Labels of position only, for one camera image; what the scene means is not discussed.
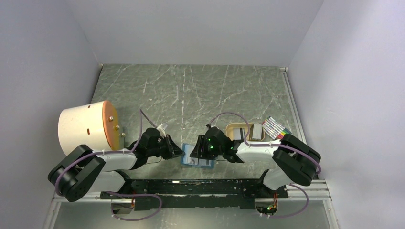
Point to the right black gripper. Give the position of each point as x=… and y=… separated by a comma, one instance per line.
x=202, y=141

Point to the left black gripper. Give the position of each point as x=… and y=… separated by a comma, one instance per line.
x=175, y=151

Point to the blue leather card holder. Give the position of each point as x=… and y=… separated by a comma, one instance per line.
x=187, y=149

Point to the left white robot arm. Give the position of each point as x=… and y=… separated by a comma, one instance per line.
x=86, y=170

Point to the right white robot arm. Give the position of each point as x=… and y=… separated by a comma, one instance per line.
x=297, y=163

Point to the tan card tray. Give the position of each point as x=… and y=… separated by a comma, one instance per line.
x=229, y=130

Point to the grey striped loose card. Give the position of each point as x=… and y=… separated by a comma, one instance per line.
x=239, y=133

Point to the credit cards stack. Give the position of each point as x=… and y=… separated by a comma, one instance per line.
x=256, y=132

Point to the coloured marker pack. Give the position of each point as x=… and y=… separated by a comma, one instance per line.
x=274, y=129

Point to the cream cylindrical container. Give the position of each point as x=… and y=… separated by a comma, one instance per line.
x=95, y=125

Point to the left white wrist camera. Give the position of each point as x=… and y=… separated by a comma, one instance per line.
x=162, y=128

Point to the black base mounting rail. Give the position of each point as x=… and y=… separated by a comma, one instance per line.
x=202, y=193

